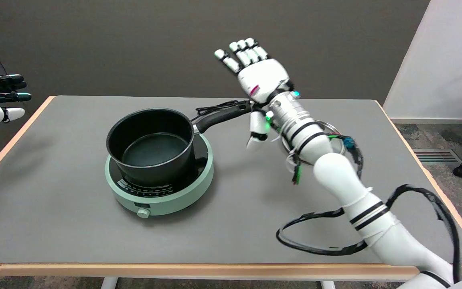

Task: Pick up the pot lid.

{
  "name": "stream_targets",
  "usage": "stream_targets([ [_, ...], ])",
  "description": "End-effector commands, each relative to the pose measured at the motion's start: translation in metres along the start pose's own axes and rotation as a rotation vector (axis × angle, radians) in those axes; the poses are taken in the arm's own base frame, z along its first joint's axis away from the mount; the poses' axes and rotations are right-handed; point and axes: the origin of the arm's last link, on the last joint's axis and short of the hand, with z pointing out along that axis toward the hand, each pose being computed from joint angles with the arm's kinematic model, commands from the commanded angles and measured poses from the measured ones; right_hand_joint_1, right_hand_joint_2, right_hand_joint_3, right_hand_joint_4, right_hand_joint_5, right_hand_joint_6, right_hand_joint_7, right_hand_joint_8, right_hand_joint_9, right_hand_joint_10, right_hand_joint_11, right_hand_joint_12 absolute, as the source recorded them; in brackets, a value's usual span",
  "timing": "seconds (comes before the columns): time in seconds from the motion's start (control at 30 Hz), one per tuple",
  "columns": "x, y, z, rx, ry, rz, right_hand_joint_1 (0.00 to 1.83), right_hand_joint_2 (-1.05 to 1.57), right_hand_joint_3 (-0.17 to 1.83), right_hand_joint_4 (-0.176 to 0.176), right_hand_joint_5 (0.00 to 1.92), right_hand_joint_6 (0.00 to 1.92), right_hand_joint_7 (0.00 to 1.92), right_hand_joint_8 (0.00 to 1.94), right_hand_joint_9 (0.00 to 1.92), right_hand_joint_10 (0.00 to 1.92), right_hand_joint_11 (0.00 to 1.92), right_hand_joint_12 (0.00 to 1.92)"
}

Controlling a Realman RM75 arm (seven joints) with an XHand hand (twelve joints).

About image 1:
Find mint green induction cooker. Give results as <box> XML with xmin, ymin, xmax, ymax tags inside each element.
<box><xmin>105</xmin><ymin>134</ymin><xmax>215</xmax><ymax>219</ymax></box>

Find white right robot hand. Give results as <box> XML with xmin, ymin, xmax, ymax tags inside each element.
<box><xmin>214</xmin><ymin>38</ymin><xmax>296</xmax><ymax>150</ymax></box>

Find wrist cable bundle green connectors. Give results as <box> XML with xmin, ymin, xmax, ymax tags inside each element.
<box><xmin>269</xmin><ymin>120</ymin><xmax>365</xmax><ymax>186</ymax></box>

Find black cooker power cord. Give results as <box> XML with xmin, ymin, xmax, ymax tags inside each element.
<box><xmin>195</xmin><ymin>100</ymin><xmax>243</xmax><ymax>117</ymax></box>

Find black saucepan with long handle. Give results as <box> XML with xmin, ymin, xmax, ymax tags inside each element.
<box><xmin>106</xmin><ymin>100</ymin><xmax>252</xmax><ymax>186</ymax></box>

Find glass pot lid steel rim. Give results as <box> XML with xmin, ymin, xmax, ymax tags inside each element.
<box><xmin>281</xmin><ymin>120</ymin><xmax>347</xmax><ymax>157</ymax></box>

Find grey floor vent grille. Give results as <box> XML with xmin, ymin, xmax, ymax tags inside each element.
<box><xmin>412</xmin><ymin>149</ymin><xmax>462</xmax><ymax>164</ymax></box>

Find long black looping arm cable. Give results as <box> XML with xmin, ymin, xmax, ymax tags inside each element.
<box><xmin>276</xmin><ymin>185</ymin><xmax>462</xmax><ymax>281</ymax></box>

